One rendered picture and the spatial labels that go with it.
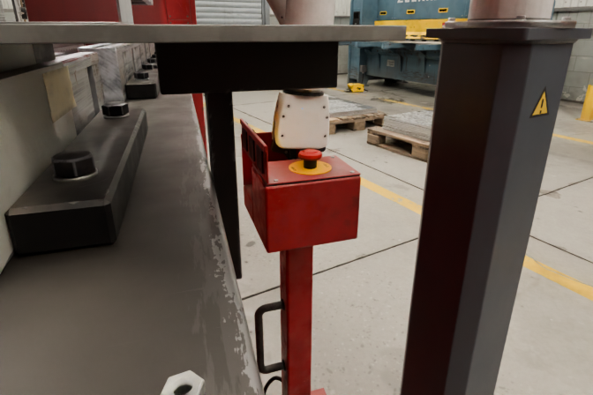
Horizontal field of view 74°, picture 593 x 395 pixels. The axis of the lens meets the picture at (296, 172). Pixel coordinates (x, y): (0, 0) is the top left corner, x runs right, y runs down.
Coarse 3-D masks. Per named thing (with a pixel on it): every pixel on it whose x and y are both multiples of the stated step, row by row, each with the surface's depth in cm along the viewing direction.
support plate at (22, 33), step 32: (0, 32) 20; (32, 32) 21; (64, 32) 21; (96, 32) 22; (128, 32) 22; (160, 32) 22; (192, 32) 23; (224, 32) 23; (256, 32) 24; (288, 32) 24; (320, 32) 25; (352, 32) 25; (384, 32) 26
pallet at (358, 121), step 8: (384, 112) 434; (336, 120) 398; (344, 120) 403; (352, 120) 408; (360, 120) 413; (368, 120) 453; (376, 120) 436; (384, 120) 427; (352, 128) 415; (360, 128) 416
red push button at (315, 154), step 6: (306, 150) 65; (312, 150) 65; (318, 150) 66; (300, 156) 64; (306, 156) 64; (312, 156) 64; (318, 156) 64; (306, 162) 65; (312, 162) 65; (312, 168) 65
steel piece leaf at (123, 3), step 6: (120, 0) 27; (126, 0) 31; (120, 6) 26; (126, 6) 30; (120, 12) 26; (126, 12) 30; (120, 18) 26; (126, 18) 29; (132, 18) 34; (120, 24) 27; (126, 24) 29; (132, 24) 33
